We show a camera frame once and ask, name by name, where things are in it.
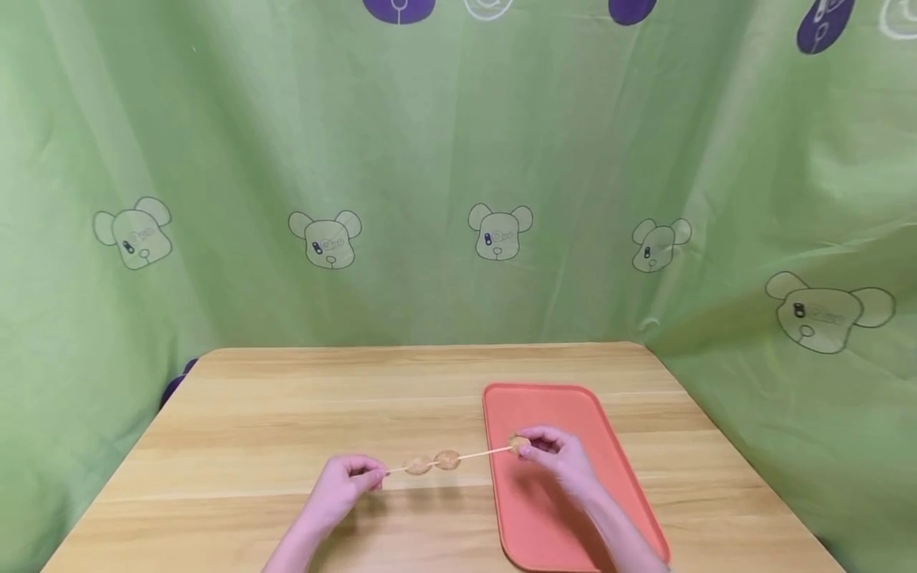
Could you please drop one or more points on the person's left index finger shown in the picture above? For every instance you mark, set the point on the person's left index finger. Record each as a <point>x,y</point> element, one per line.
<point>371,462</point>

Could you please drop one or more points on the thin wooden skewer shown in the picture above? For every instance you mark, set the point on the thin wooden skewer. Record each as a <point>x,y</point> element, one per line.
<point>473,457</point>

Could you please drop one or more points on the person's right fingers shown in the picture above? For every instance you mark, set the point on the person's right fingers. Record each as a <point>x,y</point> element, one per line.
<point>573,447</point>

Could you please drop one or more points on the orange plastic tray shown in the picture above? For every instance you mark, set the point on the orange plastic tray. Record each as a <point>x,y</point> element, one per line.
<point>566,477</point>

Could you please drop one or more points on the person's left hand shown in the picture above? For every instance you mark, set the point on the person's left hand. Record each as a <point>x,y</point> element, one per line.
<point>338,487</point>

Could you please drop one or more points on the person's left forearm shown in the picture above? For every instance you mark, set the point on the person's left forearm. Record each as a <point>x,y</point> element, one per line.
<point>301,543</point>

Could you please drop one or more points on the brown meatball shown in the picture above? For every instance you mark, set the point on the brown meatball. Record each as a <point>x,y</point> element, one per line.
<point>447,459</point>
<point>517,443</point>
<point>417,465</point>

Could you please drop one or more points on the person's right forearm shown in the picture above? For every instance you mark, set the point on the person's right forearm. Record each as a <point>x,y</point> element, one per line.
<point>625,532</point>

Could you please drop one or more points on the person's right hand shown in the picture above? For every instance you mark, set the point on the person's right hand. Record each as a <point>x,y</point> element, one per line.
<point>564,465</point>

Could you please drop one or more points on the person's right thumb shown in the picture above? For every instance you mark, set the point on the person's right thumb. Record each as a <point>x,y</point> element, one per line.
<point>536,454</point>

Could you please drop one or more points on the person's left thumb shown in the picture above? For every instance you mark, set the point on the person's left thumb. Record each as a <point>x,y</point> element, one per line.
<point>369,476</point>

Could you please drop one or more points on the person's right index finger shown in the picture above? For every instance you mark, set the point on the person's right index finger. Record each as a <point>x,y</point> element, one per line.
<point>539,434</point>

